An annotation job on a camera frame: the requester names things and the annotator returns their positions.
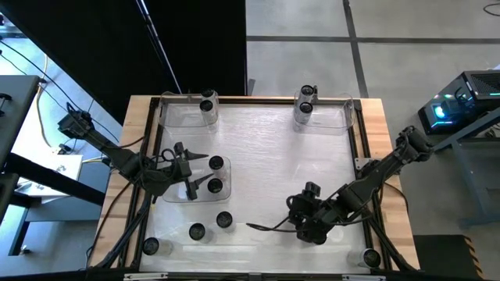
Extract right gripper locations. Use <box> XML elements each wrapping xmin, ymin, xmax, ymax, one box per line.
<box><xmin>287</xmin><ymin>180</ymin><xmax>334</xmax><ymax>246</ymax></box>

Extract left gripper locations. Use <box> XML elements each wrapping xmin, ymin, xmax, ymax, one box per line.
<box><xmin>162</xmin><ymin>141</ymin><xmax>215</xmax><ymax>201</ymax></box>

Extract computer case with lights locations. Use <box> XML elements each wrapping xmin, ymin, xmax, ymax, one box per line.
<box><xmin>417</xmin><ymin>69</ymin><xmax>500</xmax><ymax>137</ymax></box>

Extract black crate hazard stripes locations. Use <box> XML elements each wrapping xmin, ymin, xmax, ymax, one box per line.
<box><xmin>412</xmin><ymin>233</ymin><xmax>486</xmax><ymax>280</ymax></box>

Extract clear plastic bin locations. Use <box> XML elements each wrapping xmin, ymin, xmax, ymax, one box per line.
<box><xmin>292</xmin><ymin>91</ymin><xmax>355</xmax><ymax>137</ymax></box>
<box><xmin>161</xmin><ymin>155</ymin><xmax>232</xmax><ymax>205</ymax></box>
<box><xmin>157</xmin><ymin>91</ymin><xmax>220</xmax><ymax>137</ymax></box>

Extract thin black cable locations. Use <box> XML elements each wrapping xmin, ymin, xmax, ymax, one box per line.
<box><xmin>245</xmin><ymin>221</ymin><xmax>300</xmax><ymax>234</ymax></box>

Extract black partition panel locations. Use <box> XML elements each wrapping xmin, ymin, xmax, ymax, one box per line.
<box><xmin>0</xmin><ymin>0</ymin><xmax>248</xmax><ymax>124</ymax></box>

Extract silver partition pole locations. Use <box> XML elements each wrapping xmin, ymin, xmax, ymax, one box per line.
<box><xmin>134</xmin><ymin>0</ymin><xmax>184</xmax><ymax>94</ymax></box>

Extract grey metal workbench frame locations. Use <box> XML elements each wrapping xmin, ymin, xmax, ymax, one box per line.
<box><xmin>430</xmin><ymin>108</ymin><xmax>500</xmax><ymax>229</ymax></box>

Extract silver mounting bracket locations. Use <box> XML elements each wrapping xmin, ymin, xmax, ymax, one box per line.
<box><xmin>341</xmin><ymin>274</ymin><xmax>387</xmax><ymax>281</ymax></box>
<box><xmin>123</xmin><ymin>272</ymin><xmax>170</xmax><ymax>281</ymax></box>

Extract white cardboard box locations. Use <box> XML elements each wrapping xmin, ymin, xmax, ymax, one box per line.
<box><xmin>17</xmin><ymin>154</ymin><xmax>84</xmax><ymax>198</ymax></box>

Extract black-capped vial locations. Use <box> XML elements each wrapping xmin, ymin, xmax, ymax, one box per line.
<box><xmin>206</xmin><ymin>177</ymin><xmax>228</xmax><ymax>195</ymax></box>
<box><xmin>200</xmin><ymin>87</ymin><xmax>220</xmax><ymax>105</ymax></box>
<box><xmin>188</xmin><ymin>222</ymin><xmax>215</xmax><ymax>244</ymax></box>
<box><xmin>141</xmin><ymin>237</ymin><xmax>175</xmax><ymax>257</ymax></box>
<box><xmin>208</xmin><ymin>155</ymin><xmax>230</xmax><ymax>177</ymax></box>
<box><xmin>298</xmin><ymin>84</ymin><xmax>316</xmax><ymax>103</ymax></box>

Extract dark grey desk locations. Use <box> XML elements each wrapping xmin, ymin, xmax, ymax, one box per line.
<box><xmin>0</xmin><ymin>75</ymin><xmax>107</xmax><ymax>257</ymax></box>

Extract black aluminium table frame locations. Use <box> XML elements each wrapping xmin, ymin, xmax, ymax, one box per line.
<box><xmin>87</xmin><ymin>95</ymin><xmax>421</xmax><ymax>274</ymax></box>

